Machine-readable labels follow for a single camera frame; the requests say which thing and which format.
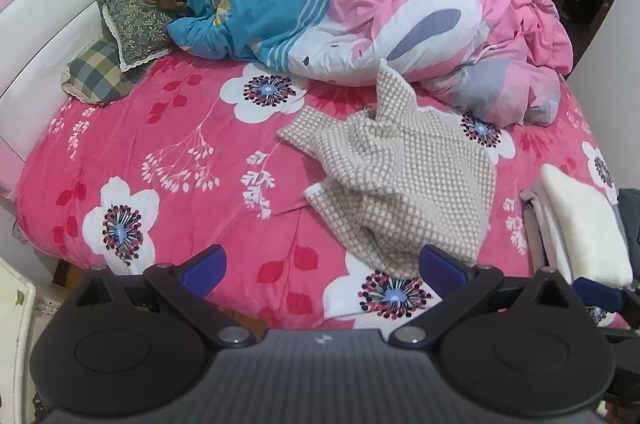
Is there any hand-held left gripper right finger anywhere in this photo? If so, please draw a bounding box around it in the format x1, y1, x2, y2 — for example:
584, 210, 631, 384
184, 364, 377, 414
387, 244, 586, 350

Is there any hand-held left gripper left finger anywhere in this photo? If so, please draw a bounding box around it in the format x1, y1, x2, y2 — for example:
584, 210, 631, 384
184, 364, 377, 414
62, 245, 258, 350

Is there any beige houndstooth jacket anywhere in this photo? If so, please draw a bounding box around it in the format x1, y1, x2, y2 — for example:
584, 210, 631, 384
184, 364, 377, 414
276, 58, 497, 279

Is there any white fleece folded garment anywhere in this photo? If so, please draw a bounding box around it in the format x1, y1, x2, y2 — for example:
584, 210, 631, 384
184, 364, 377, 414
540, 163, 635, 289

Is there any pink floral bed sheet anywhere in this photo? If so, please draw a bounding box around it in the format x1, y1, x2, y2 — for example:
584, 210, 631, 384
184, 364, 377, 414
15, 49, 626, 330

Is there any white cabinet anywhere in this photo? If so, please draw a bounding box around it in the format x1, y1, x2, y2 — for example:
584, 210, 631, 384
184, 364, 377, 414
0, 258, 37, 424

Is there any plaid pillow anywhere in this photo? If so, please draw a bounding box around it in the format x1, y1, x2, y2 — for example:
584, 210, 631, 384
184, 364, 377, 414
61, 38, 146, 106

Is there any grey patterned cloth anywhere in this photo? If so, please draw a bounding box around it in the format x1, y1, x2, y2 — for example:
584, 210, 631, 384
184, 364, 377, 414
95, 0, 176, 72

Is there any white and pink headboard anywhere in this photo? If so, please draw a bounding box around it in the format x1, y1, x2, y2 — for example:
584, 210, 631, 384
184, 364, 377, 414
0, 0, 206, 200

